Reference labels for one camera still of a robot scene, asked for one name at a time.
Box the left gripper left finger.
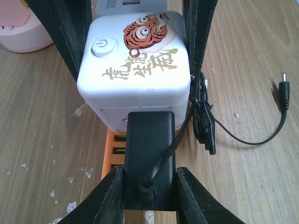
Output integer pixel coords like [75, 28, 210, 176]
[59, 167, 124, 224]

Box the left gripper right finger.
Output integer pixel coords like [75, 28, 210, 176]
[176, 167, 244, 224]

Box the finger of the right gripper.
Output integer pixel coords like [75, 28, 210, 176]
[182, 0, 218, 75]
[26, 0, 93, 80]

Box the black power adapter with cable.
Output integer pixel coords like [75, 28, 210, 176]
[120, 71, 291, 210]

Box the orange power strip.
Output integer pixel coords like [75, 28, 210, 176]
[101, 129, 127, 180]

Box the white tiger cube plug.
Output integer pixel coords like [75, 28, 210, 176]
[77, 11, 191, 132]

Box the pink round socket base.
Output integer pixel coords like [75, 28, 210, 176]
[0, 0, 53, 53]

